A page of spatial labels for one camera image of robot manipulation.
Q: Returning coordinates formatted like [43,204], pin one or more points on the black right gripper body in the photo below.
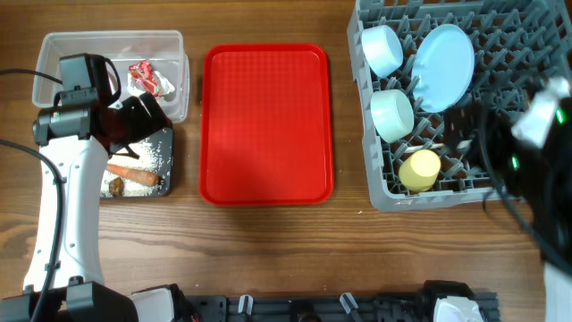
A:
[486,141]

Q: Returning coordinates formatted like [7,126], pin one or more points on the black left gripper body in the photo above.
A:
[135,122]

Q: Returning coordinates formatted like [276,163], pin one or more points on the white tissue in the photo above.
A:
[165,87]

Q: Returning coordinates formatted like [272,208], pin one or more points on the cooked white rice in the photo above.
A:
[152,156]

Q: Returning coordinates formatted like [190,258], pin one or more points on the red snack wrapper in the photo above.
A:
[141,78]

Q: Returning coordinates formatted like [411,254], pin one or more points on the carrot piece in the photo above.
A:
[142,177]

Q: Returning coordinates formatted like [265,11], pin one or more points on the yellow plastic cup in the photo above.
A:
[419,172]

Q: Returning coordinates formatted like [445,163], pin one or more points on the light blue plate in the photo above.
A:
[444,66]

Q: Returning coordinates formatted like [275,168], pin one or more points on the brown food scrap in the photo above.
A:
[116,187]

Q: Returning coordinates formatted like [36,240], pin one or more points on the mint green bowl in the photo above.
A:
[392,114]

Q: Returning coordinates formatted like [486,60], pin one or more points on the light blue rice bowl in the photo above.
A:
[382,50]

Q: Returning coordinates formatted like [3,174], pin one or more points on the white plastic spoon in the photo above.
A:
[424,147]

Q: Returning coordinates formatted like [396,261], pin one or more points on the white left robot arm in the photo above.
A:
[65,280]

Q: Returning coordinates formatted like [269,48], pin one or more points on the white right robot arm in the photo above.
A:
[533,183]

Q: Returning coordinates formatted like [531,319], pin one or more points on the grey dishwasher rack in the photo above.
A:
[513,40]

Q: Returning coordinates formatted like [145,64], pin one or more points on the clear plastic bin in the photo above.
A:
[164,49]

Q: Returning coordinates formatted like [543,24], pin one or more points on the black plastic tray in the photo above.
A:
[165,156]

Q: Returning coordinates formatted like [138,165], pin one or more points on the red serving tray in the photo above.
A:
[266,134]

